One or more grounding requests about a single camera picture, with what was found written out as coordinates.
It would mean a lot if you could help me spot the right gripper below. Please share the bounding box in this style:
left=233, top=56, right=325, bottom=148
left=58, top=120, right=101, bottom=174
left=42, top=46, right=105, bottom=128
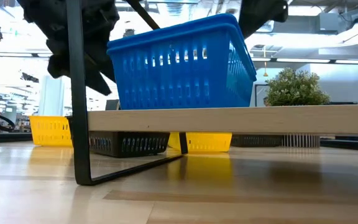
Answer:
left=239, top=0, right=290, bottom=40

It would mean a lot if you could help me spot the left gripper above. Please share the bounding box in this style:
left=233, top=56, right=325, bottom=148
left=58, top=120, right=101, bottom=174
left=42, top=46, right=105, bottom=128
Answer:
left=47, top=0, right=121, bottom=96

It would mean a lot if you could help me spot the blue plastic basket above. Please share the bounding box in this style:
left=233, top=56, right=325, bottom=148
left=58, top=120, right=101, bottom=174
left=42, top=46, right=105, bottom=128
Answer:
left=106, top=23, right=257, bottom=110
left=106, top=13, right=256, bottom=71

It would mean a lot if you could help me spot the yellow plastic basket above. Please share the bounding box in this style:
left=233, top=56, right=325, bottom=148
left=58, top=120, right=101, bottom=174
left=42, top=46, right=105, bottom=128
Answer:
left=29, top=115, right=73, bottom=147
left=167, top=132, right=233, bottom=153

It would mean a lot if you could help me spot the wooden shelf with black legs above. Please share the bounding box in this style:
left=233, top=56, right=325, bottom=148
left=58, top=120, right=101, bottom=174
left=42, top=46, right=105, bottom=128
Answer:
left=65, top=0, right=358, bottom=186

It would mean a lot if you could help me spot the dark monitor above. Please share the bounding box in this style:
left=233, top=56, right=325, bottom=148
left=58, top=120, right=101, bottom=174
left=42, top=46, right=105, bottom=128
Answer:
left=105, top=99, right=121, bottom=111

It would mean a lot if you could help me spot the white room panel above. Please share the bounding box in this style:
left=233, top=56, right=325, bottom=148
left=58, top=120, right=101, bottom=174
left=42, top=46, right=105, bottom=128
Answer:
left=38, top=75, right=65, bottom=133

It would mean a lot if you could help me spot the small potted artificial plant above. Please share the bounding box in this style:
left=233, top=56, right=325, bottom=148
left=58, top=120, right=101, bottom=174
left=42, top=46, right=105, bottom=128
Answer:
left=264, top=67, right=331, bottom=149

